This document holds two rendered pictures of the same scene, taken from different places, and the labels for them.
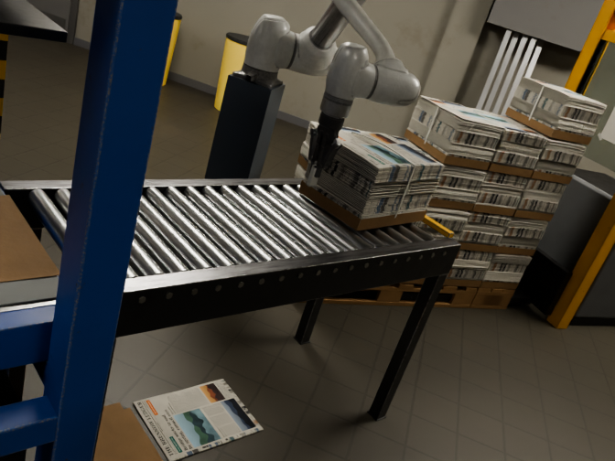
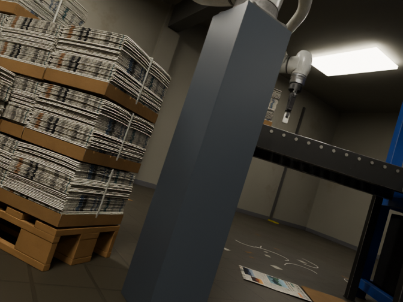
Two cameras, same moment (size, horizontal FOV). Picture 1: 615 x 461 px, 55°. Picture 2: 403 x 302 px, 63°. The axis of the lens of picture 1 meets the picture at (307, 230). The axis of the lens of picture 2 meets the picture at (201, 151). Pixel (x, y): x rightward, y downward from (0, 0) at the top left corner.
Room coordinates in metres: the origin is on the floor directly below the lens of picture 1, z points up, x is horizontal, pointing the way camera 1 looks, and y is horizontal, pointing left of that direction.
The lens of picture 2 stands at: (3.33, 1.23, 0.45)
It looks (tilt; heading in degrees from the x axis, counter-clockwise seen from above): 4 degrees up; 230
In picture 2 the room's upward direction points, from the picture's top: 18 degrees clockwise
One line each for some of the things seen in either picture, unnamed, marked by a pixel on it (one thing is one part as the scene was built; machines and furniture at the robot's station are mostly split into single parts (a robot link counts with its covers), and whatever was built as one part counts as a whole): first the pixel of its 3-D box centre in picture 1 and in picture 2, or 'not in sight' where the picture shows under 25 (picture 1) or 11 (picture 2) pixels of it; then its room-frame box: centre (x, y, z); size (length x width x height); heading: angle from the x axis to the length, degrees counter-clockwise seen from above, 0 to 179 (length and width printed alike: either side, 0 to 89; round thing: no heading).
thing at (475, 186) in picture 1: (395, 221); (12, 122); (3.02, -0.44, 0.42); 1.17 x 0.39 x 0.83; 119
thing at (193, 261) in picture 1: (165, 231); not in sight; (1.41, 0.36, 0.77); 0.47 x 0.05 x 0.05; 46
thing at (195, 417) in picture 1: (199, 416); (272, 281); (1.63, 0.16, 0.00); 0.37 x 0.28 x 0.01; 136
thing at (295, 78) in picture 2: (336, 105); (297, 81); (1.78, 0.03, 1.16); 0.09 x 0.09 x 0.06
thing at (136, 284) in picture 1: (310, 278); (292, 159); (1.48, -0.05, 0.74); 1.34 x 0.05 x 0.12; 136
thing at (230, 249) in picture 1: (206, 229); not in sight; (1.51, 0.27, 0.77); 0.47 x 0.05 x 0.05; 46
